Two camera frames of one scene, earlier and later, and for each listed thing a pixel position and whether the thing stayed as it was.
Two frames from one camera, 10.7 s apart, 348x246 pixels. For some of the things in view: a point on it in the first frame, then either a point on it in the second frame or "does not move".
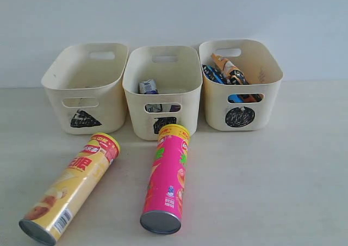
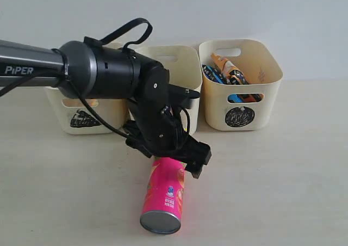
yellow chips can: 63,204 to 78,103
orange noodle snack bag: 236,75 does not move
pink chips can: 166,180 does not move
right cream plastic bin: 240,79 does not move
